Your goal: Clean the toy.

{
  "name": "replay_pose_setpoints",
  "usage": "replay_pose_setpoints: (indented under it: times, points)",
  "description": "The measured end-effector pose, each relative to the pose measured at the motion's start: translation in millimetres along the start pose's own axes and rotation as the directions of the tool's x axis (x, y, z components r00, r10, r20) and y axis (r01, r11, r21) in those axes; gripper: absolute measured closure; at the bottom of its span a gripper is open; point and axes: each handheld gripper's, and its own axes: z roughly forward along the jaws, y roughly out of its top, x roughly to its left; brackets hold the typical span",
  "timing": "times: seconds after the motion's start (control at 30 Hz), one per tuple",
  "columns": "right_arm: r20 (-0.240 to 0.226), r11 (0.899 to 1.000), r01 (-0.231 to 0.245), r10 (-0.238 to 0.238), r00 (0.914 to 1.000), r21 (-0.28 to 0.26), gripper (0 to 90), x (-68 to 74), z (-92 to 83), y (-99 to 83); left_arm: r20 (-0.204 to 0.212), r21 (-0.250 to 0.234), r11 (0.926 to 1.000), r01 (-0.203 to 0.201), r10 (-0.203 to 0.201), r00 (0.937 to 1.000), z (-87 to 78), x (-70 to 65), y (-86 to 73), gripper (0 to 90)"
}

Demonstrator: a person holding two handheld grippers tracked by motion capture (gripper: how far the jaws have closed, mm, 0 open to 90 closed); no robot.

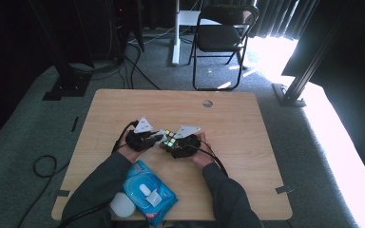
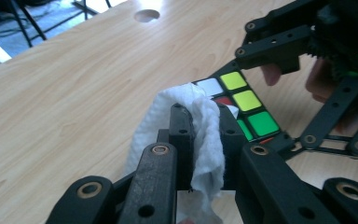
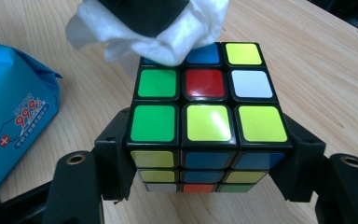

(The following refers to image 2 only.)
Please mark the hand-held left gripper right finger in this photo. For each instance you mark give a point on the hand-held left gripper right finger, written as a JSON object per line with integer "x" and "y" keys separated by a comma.
{"x": 231, "y": 140}

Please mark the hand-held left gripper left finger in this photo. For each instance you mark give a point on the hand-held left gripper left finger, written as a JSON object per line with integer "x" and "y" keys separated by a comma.
{"x": 182, "y": 140}

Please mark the white cloth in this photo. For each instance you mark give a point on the white cloth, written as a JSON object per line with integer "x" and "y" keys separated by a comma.
{"x": 208, "y": 149}

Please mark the multicoloured puzzle cube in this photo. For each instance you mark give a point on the multicoloured puzzle cube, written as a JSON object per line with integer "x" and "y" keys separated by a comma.
{"x": 245, "y": 99}

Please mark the black metal stand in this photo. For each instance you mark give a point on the black metal stand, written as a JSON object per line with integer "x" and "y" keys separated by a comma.
{"x": 28, "y": 21}
{"x": 88, "y": 7}

